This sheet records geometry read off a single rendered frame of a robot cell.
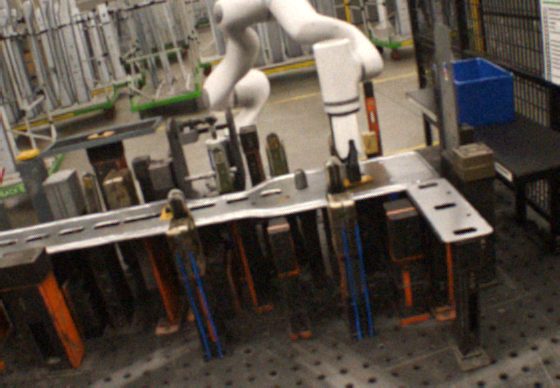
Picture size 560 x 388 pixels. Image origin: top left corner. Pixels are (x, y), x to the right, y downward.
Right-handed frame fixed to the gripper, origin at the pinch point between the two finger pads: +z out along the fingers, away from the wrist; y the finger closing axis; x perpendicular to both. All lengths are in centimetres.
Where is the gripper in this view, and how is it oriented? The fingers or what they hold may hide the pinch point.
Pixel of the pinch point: (353, 172)
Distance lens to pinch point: 129.3
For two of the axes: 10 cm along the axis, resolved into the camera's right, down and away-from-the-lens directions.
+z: 1.9, 9.2, 3.3
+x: 9.8, -2.0, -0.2
